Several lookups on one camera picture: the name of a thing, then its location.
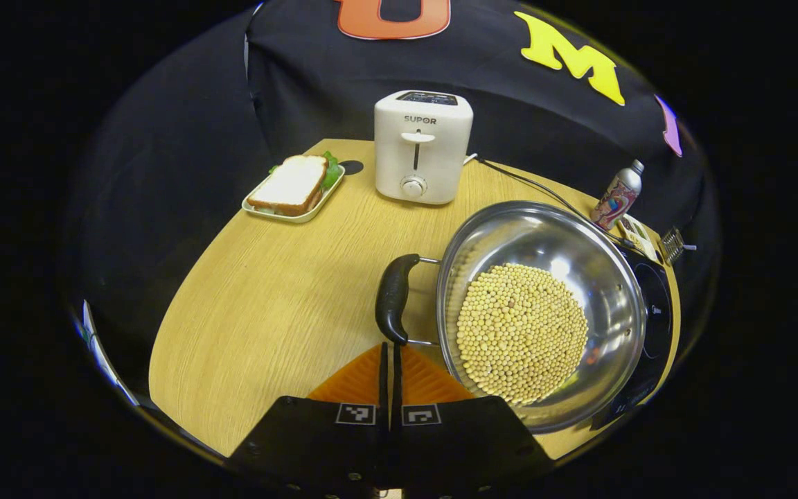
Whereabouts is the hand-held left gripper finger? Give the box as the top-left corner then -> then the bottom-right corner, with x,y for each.
226,342 -> 391,494
391,342 -> 558,494

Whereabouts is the pile of soybeans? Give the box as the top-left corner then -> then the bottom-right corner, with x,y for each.
456,263 -> 589,407

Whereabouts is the steel pot with black handle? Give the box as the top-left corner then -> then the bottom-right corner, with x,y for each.
375,201 -> 648,435

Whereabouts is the black induction cooktop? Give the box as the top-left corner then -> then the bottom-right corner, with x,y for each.
589,246 -> 674,430

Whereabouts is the pale green rectangular plate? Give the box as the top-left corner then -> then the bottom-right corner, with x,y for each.
242,163 -> 346,224

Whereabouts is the toast sandwich with lettuce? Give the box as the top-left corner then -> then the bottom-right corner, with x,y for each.
247,151 -> 343,217

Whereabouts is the white toaster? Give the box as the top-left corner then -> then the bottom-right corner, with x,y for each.
374,90 -> 474,205

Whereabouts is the white tray of beans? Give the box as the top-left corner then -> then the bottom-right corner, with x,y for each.
617,213 -> 659,263

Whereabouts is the patterned metal drink bottle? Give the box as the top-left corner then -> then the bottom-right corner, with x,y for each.
590,159 -> 644,231

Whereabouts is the black backdrop cloth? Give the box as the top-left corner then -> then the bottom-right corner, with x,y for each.
63,0 -> 718,403

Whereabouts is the black power cable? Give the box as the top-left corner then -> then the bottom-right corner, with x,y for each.
475,158 -> 639,251

